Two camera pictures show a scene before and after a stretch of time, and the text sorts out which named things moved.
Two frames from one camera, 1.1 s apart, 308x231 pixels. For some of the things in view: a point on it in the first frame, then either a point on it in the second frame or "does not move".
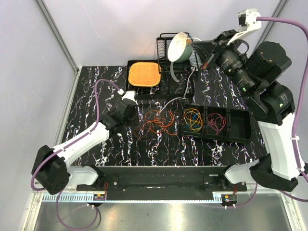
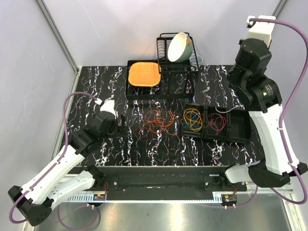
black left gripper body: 134,117 to 113,130
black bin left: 193,121 does not move
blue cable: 194,117 does not move
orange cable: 158,121 does not move
